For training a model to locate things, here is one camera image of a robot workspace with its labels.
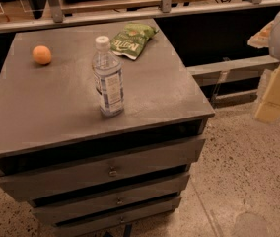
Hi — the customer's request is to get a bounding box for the grey drawer cabinet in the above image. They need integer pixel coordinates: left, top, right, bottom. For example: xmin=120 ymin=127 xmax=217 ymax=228
xmin=0 ymin=18 xmax=216 ymax=237

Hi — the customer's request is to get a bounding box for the bottom grey drawer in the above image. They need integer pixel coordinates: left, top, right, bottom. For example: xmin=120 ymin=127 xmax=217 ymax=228
xmin=55 ymin=196 xmax=181 ymax=237

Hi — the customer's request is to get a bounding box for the green chip bag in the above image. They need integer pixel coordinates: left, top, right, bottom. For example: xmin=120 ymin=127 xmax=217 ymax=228
xmin=110 ymin=22 xmax=159 ymax=60

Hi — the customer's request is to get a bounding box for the grey drawer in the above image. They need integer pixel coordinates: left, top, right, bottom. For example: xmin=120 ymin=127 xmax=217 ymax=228
xmin=0 ymin=136 xmax=205 ymax=201
xmin=55 ymin=196 xmax=181 ymax=237
xmin=33 ymin=172 xmax=189 ymax=225

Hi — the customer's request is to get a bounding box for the clear plastic water bottle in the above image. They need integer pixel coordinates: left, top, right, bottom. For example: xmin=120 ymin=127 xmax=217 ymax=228
xmin=92 ymin=36 xmax=124 ymax=117

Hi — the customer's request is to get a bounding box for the middle grey drawer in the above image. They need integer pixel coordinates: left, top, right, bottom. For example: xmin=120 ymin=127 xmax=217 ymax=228
xmin=33 ymin=172 xmax=189 ymax=225

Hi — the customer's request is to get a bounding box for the grey metal rail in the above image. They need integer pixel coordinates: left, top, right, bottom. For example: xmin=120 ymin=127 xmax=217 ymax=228
xmin=187 ymin=55 xmax=279 ymax=108

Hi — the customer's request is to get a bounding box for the top grey drawer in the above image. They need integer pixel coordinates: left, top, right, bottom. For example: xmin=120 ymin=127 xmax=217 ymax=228
xmin=0 ymin=136 xmax=205 ymax=201

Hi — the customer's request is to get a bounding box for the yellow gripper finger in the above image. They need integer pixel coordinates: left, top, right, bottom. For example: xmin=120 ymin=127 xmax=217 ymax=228
xmin=253 ymin=66 xmax=280 ymax=123
xmin=247 ymin=22 xmax=273 ymax=48

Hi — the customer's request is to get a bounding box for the orange fruit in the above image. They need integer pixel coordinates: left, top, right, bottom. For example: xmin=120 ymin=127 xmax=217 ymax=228
xmin=33 ymin=45 xmax=52 ymax=65

